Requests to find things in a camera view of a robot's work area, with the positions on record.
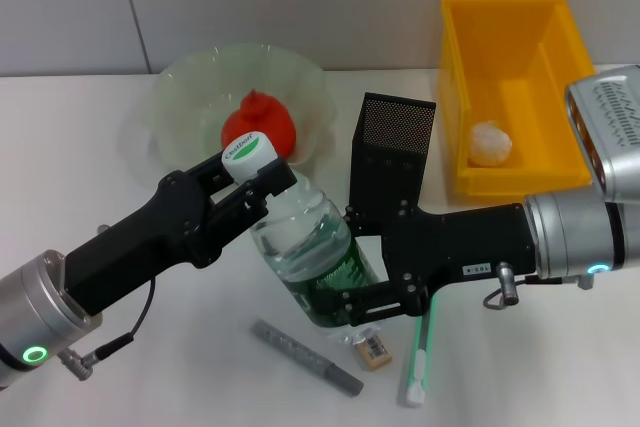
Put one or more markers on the white paper ball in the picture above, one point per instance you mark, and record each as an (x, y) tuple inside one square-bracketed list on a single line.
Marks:
[(491, 144)]

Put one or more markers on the yellow plastic bin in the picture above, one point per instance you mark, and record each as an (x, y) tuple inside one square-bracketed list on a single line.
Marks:
[(520, 72)]

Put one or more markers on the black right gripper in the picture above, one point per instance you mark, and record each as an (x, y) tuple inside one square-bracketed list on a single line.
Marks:
[(465, 247)]

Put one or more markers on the green utility knife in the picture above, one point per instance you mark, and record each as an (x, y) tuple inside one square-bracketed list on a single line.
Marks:
[(417, 362)]

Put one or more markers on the beige eraser with barcode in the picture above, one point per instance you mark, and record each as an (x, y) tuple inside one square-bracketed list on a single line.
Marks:
[(375, 354)]

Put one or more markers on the clear green-label water bottle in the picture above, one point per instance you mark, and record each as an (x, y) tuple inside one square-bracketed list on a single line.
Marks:
[(305, 242)]

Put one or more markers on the grey glitter pen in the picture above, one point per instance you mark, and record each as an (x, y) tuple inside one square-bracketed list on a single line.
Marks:
[(300, 354)]

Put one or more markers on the black mesh pen holder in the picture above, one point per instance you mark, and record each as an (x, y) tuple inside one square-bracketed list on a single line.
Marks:
[(395, 147)]

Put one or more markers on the pale green glass fruit bowl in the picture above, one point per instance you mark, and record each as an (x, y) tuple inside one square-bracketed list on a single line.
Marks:
[(200, 92)]

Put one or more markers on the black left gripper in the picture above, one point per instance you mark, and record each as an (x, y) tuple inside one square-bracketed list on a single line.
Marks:
[(140, 242)]

